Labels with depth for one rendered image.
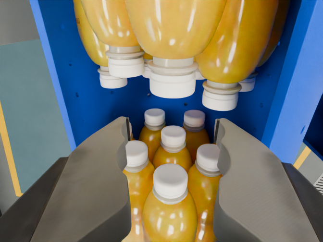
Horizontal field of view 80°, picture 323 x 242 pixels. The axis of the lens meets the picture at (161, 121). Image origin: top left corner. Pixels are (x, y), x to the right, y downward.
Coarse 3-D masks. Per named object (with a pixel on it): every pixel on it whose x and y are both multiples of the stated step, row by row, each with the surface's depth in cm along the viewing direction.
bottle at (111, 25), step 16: (80, 0) 17; (96, 0) 16; (112, 0) 15; (96, 16) 17; (112, 16) 16; (96, 32) 18; (112, 32) 17; (128, 32) 17; (112, 48) 19; (128, 48) 19
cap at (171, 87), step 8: (152, 72) 16; (152, 80) 16; (160, 80) 15; (168, 80) 15; (176, 80) 15; (184, 80) 15; (192, 80) 15; (152, 88) 16; (160, 88) 15; (168, 88) 15; (176, 88) 15; (184, 88) 15; (192, 88) 16; (160, 96) 16; (168, 96) 15; (176, 96) 15; (184, 96) 15
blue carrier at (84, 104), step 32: (32, 0) 18; (64, 0) 23; (320, 0) 9; (64, 32) 23; (288, 32) 23; (320, 32) 10; (64, 64) 24; (96, 64) 30; (288, 64) 11; (320, 64) 11; (64, 96) 24; (96, 96) 31; (128, 96) 37; (192, 96) 38; (256, 96) 29; (288, 96) 11; (320, 96) 14; (96, 128) 33; (256, 128) 30; (288, 128) 13; (288, 160) 15
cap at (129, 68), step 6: (108, 60) 20; (114, 60) 19; (120, 60) 19; (126, 60) 19; (132, 60) 20; (138, 60) 20; (108, 66) 21; (114, 66) 20; (120, 66) 19; (126, 66) 19; (132, 66) 20; (138, 66) 20; (144, 66) 22; (114, 72) 20; (120, 72) 20; (126, 72) 20; (132, 72) 20; (138, 72) 20
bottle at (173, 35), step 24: (144, 0) 11; (168, 0) 11; (192, 0) 11; (216, 0) 12; (144, 24) 12; (168, 24) 12; (192, 24) 12; (216, 24) 13; (144, 48) 14; (168, 48) 13; (192, 48) 13; (168, 72) 14; (192, 72) 16
